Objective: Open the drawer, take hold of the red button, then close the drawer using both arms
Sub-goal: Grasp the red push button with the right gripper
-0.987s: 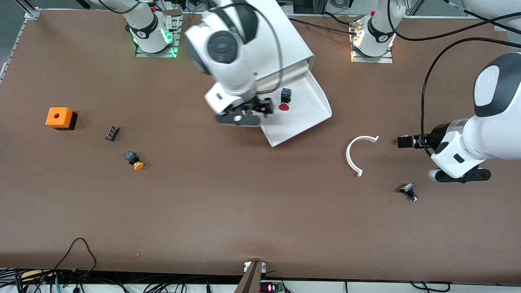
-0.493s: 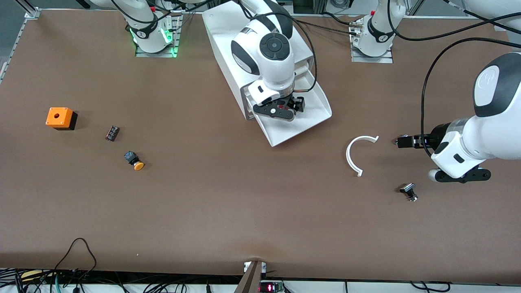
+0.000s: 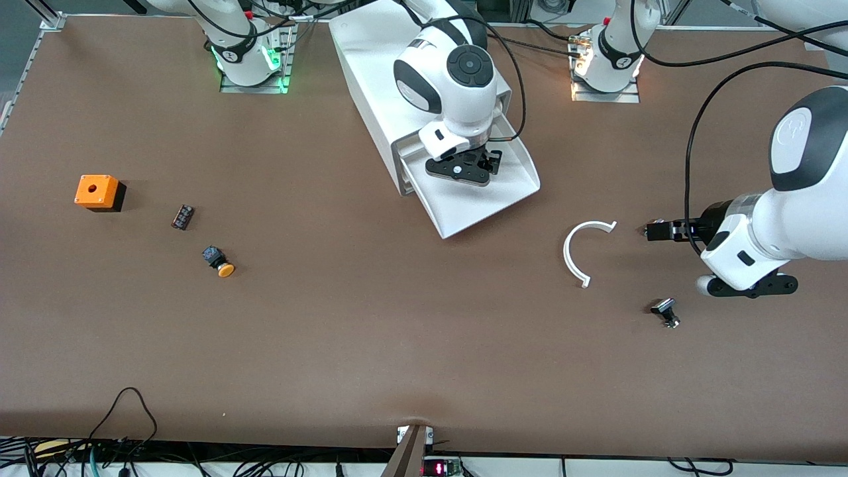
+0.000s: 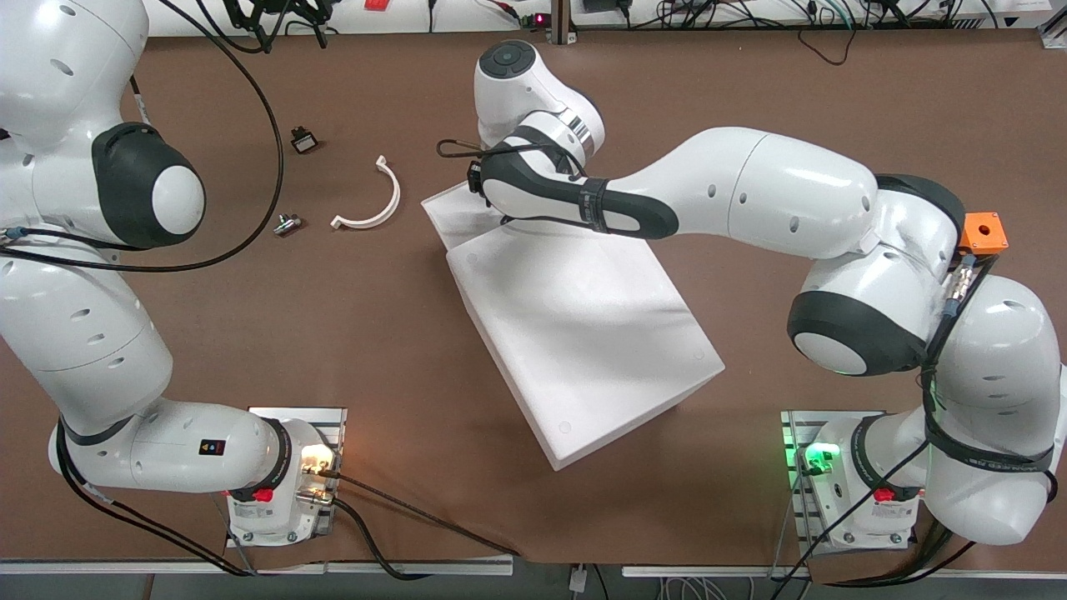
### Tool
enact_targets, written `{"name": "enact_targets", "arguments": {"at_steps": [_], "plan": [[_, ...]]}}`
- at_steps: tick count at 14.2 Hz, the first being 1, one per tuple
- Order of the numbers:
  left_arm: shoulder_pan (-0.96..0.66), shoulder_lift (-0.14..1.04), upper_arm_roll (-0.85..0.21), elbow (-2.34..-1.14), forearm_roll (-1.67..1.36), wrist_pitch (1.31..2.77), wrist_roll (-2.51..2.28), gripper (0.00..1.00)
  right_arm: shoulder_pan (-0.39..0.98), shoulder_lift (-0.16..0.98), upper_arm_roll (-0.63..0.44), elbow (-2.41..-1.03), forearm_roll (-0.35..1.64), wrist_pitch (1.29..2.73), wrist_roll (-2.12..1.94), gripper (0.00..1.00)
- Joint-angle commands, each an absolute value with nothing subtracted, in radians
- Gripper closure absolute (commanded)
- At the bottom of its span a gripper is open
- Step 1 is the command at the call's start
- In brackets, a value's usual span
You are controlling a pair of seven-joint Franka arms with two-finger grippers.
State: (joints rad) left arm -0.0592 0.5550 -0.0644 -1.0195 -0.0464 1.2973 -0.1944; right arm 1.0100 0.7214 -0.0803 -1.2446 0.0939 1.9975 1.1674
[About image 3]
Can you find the black key switch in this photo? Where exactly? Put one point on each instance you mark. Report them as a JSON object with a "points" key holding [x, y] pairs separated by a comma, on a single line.
{"points": [[664, 309]]}

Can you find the white drawer cabinet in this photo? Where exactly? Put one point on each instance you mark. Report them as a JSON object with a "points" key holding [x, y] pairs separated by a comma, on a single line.
{"points": [[371, 66]]}

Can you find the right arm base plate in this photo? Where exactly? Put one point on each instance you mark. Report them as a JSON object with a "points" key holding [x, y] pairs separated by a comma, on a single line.
{"points": [[255, 88]]}

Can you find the orange button box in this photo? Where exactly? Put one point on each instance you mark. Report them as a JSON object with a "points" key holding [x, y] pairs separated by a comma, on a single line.
{"points": [[99, 192]]}

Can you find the brown camera post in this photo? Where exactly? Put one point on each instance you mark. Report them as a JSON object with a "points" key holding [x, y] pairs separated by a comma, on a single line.
{"points": [[407, 457]]}

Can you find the small black terminal block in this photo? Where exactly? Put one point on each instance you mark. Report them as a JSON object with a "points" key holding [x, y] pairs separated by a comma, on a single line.
{"points": [[183, 217]]}

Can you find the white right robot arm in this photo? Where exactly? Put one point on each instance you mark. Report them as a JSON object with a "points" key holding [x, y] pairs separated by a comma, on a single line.
{"points": [[464, 66]]}

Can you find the orange mushroom push button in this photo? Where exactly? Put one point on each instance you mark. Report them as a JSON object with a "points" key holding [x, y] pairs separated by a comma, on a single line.
{"points": [[225, 269]]}

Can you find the aluminium frame rail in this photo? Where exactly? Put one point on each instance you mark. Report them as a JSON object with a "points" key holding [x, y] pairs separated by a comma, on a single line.
{"points": [[30, 63]]}

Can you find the white curved plastic arc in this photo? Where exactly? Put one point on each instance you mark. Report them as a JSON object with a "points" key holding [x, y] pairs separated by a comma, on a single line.
{"points": [[566, 255]]}

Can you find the white plastic drawer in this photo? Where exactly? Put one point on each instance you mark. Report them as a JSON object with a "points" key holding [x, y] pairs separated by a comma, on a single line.
{"points": [[477, 205], [407, 147]]}

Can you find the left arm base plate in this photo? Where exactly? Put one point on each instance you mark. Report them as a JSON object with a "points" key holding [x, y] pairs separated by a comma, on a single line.
{"points": [[606, 97]]}

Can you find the red display device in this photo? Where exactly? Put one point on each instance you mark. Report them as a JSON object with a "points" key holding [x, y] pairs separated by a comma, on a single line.
{"points": [[440, 468]]}

